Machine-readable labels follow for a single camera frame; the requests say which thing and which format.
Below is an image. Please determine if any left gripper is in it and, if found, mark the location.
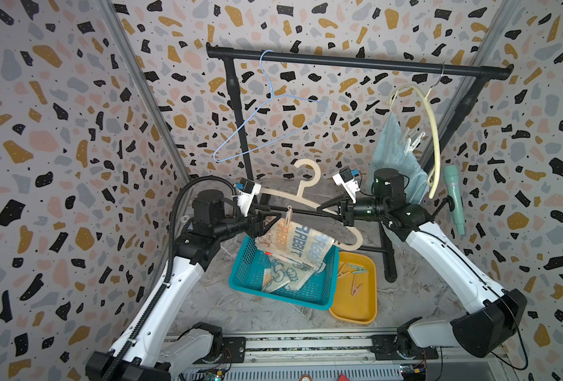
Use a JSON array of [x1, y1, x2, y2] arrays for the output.
[[215, 202, 284, 241]]

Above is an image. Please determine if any cream RABBIT lettered towel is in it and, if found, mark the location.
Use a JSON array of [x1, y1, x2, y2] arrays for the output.
[[255, 220, 335, 268]]

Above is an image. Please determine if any beige pink clothespin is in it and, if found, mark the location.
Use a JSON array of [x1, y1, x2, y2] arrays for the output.
[[284, 206, 294, 229]]

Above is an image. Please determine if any beige plastic hanger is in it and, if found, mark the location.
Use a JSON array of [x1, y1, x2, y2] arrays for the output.
[[259, 159, 363, 252]]

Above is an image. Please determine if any cream towel blue cartoon print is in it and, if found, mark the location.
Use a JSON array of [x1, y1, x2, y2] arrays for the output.
[[261, 257, 326, 293]]

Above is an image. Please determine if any yellow clothespin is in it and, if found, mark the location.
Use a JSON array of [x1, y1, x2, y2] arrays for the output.
[[337, 264, 351, 279]]

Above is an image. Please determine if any green clothespin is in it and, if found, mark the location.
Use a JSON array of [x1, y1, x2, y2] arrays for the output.
[[343, 264, 367, 275]]

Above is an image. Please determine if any light teal towel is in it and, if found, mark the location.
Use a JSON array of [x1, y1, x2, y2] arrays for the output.
[[367, 113, 429, 204]]

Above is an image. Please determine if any cream plastic hanger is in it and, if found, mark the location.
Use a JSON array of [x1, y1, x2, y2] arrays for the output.
[[387, 63, 443, 200]]

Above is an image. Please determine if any blue wire hanger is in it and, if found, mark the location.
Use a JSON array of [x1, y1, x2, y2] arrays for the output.
[[212, 49, 330, 164]]

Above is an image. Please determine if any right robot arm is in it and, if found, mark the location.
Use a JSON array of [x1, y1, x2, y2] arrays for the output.
[[320, 168, 527, 359]]

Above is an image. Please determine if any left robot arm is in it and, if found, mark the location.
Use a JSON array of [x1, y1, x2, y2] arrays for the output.
[[86, 176, 281, 380]]

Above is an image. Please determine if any teal plastic basket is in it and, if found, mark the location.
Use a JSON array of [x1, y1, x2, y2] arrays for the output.
[[229, 237, 340, 311]]

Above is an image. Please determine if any yellow plastic tray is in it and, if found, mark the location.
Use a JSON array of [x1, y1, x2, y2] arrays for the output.
[[329, 252, 378, 325]]

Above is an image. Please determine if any mint green microphone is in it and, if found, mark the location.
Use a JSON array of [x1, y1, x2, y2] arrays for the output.
[[443, 165, 466, 236]]

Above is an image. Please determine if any black clothes rack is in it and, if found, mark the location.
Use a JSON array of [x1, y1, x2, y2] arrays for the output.
[[204, 41, 515, 284]]

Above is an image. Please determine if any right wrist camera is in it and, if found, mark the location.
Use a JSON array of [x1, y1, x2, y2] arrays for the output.
[[332, 166, 360, 203]]

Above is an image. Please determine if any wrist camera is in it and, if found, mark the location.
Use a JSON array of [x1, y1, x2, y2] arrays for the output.
[[332, 166, 360, 203], [235, 178, 262, 217]]

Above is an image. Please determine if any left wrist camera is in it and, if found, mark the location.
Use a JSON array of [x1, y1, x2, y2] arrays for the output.
[[235, 178, 262, 217]]

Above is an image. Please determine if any aluminium rail base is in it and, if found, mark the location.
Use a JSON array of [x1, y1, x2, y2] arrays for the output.
[[101, 328, 520, 381]]

